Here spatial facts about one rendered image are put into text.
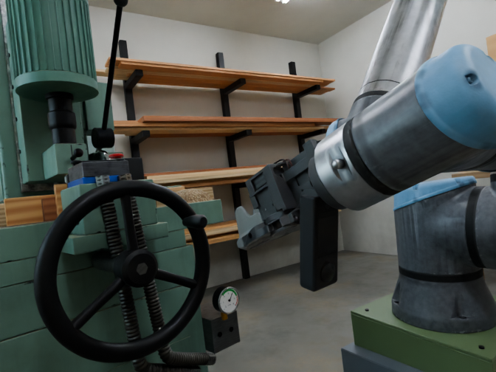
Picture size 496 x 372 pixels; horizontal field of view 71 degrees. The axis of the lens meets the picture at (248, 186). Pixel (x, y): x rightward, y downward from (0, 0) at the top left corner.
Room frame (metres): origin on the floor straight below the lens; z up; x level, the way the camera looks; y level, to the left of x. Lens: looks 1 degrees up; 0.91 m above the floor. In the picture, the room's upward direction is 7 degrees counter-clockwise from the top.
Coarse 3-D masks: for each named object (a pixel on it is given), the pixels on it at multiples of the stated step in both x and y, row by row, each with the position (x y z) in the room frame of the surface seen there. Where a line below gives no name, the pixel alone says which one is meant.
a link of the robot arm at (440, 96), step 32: (448, 64) 0.27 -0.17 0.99; (480, 64) 0.27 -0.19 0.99; (384, 96) 0.32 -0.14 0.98; (416, 96) 0.28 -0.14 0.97; (448, 96) 0.26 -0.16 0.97; (480, 96) 0.25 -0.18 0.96; (352, 128) 0.34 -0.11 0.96; (384, 128) 0.30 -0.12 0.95; (416, 128) 0.28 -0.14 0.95; (448, 128) 0.27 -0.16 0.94; (480, 128) 0.26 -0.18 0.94; (352, 160) 0.33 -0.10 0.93; (384, 160) 0.31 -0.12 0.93; (416, 160) 0.30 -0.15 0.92; (448, 160) 0.29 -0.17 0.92; (480, 160) 0.32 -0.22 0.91; (384, 192) 0.34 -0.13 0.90
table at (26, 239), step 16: (160, 208) 0.80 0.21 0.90; (208, 208) 0.89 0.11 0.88; (32, 224) 0.64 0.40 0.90; (48, 224) 0.65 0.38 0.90; (160, 224) 0.70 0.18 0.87; (176, 224) 0.83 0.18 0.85; (0, 240) 0.60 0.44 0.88; (16, 240) 0.62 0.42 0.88; (32, 240) 0.63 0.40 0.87; (80, 240) 0.60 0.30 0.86; (96, 240) 0.61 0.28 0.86; (0, 256) 0.60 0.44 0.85; (16, 256) 0.61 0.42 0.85; (32, 256) 0.63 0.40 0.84
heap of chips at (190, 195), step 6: (180, 192) 0.92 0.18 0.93; (186, 192) 0.90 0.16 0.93; (192, 192) 0.90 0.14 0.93; (198, 192) 0.90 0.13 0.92; (204, 192) 0.92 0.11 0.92; (186, 198) 0.88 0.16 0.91; (192, 198) 0.88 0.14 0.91; (198, 198) 0.89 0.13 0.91; (204, 198) 0.90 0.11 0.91; (210, 198) 0.91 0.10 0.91
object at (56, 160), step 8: (56, 144) 0.77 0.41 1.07; (64, 144) 0.79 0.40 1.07; (72, 144) 0.80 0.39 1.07; (80, 144) 0.81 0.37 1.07; (48, 152) 0.82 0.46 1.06; (56, 152) 0.77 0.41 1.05; (64, 152) 0.78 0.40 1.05; (72, 152) 0.79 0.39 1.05; (48, 160) 0.82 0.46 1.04; (56, 160) 0.77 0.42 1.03; (64, 160) 0.78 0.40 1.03; (88, 160) 0.82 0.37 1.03; (48, 168) 0.83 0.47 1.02; (56, 168) 0.77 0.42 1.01; (64, 168) 0.78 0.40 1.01; (48, 176) 0.84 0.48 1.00; (56, 176) 0.81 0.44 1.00; (64, 176) 0.82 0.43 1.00
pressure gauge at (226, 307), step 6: (222, 288) 0.83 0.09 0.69; (228, 288) 0.83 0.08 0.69; (234, 288) 0.84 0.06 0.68; (216, 294) 0.82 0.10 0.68; (222, 294) 0.82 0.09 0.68; (228, 294) 0.83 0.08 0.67; (234, 294) 0.84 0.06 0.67; (216, 300) 0.82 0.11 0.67; (222, 300) 0.82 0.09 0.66; (234, 300) 0.84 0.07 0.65; (216, 306) 0.82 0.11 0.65; (222, 306) 0.82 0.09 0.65; (228, 306) 0.83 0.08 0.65; (234, 306) 0.84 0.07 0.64; (222, 312) 0.82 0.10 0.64; (228, 312) 0.82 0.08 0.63; (222, 318) 0.84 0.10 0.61
